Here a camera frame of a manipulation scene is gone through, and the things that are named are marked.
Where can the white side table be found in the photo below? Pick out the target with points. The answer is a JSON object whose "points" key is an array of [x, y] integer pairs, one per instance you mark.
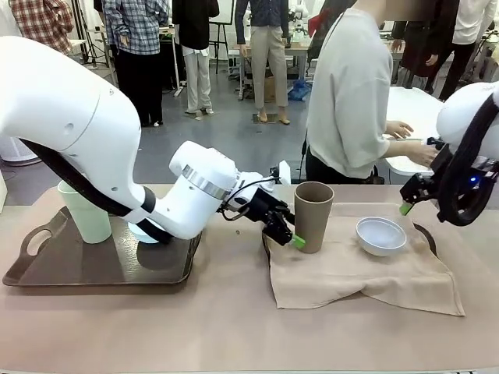
{"points": [[405, 105]]}

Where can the white bowl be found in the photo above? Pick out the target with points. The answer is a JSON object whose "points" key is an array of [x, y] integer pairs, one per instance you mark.
{"points": [[380, 241]]}

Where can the bystander in dark clothes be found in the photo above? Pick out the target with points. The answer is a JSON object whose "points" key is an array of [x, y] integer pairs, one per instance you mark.
{"points": [[421, 50]]}

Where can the bystander in red plaid shirt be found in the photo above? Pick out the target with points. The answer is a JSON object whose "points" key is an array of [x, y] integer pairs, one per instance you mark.
{"points": [[39, 23]]}

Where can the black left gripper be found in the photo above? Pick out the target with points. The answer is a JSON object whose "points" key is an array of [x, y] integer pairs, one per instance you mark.
{"points": [[265, 204]]}

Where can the bystander in blue plaid shirt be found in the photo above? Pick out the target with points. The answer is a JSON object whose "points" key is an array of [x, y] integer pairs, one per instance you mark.
{"points": [[132, 31]]}

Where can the pale green cup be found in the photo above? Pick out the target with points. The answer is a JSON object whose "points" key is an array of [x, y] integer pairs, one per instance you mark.
{"points": [[89, 222]]}

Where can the beige cloth mat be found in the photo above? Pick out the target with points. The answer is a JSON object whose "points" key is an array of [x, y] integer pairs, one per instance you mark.
{"points": [[351, 280]]}

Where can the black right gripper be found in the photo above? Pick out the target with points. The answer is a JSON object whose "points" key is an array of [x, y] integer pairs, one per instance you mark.
{"points": [[420, 189]]}

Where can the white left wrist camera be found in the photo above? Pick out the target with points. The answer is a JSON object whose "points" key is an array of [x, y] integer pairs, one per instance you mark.
{"points": [[284, 173]]}

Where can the person's right hand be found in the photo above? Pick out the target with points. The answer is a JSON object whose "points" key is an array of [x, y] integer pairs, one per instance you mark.
{"points": [[425, 154]]}

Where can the blue bag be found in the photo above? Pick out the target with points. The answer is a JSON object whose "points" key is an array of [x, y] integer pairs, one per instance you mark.
{"points": [[302, 91]]}

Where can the brown cup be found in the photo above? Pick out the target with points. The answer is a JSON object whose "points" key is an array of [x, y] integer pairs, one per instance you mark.
{"points": [[313, 218]]}

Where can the bystander in black top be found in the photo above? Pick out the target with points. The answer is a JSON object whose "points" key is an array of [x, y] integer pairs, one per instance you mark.
{"points": [[197, 23]]}

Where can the bystander in beige trousers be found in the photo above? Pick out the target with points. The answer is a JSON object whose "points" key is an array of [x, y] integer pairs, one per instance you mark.
{"points": [[269, 50]]}

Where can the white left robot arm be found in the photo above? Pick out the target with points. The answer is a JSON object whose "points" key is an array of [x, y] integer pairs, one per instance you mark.
{"points": [[78, 117]]}

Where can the person's right forearm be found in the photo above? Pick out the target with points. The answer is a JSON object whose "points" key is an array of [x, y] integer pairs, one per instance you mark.
{"points": [[401, 150]]}

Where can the person's left hand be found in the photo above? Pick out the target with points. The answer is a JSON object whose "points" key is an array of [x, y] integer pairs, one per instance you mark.
{"points": [[399, 129]]}

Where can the light blue bowl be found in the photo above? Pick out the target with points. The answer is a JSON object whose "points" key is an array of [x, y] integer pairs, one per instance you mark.
{"points": [[140, 235]]}

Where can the bystander in white shirt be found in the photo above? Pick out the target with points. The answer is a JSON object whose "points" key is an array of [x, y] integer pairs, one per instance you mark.
{"points": [[471, 23]]}

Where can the person in pale sweatshirt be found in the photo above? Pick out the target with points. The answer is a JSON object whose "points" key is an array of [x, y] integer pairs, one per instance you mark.
{"points": [[347, 97]]}

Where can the whiteboard easel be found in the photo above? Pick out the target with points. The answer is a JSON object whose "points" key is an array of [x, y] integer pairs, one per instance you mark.
{"points": [[224, 11]]}

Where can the dark brown tray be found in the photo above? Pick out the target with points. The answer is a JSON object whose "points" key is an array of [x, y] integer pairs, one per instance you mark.
{"points": [[78, 269], [265, 249]]}

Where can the white air purifier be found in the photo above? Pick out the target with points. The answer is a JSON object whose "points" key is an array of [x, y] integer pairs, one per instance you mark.
{"points": [[15, 150]]}

